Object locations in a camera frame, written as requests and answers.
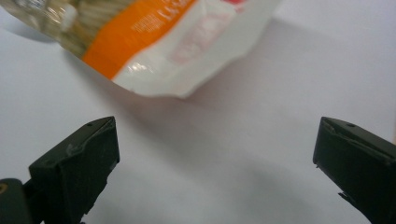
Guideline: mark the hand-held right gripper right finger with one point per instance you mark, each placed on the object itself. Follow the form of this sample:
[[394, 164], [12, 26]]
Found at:
[[358, 161]]

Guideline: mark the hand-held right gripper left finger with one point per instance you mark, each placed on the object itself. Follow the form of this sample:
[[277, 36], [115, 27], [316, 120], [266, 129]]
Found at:
[[74, 168]]

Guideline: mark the orange and white snack bag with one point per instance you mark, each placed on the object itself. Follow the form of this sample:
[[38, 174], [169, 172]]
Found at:
[[149, 40]]

